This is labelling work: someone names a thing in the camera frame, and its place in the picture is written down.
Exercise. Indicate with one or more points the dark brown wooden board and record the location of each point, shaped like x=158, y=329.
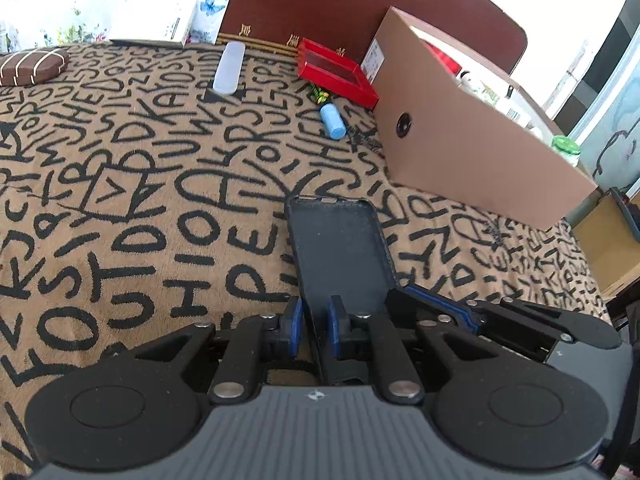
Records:
x=348, y=26

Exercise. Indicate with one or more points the red shallow box lid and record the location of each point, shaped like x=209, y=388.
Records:
x=331, y=71

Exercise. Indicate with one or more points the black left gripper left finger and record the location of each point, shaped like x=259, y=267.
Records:
x=255, y=342

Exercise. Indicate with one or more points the red tape roll back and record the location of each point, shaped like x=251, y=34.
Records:
x=453, y=67

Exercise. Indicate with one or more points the white tissue pack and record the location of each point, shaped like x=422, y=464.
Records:
x=196, y=26

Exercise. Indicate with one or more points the green tape dispenser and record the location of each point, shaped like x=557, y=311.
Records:
x=567, y=148

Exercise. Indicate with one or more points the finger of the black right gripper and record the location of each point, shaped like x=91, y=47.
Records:
x=411, y=304

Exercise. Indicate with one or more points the brown cardboard box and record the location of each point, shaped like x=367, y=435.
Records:
x=441, y=139

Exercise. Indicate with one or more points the brown striped pouch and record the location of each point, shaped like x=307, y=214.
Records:
x=32, y=66

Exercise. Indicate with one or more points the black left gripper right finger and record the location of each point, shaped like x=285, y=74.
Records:
x=374, y=339

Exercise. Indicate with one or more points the black phone case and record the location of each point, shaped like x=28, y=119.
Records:
x=343, y=269

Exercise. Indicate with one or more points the translucent white plastic case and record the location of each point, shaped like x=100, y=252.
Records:
x=229, y=68

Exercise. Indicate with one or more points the blue capped marker pen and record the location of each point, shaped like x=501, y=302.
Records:
x=329, y=113

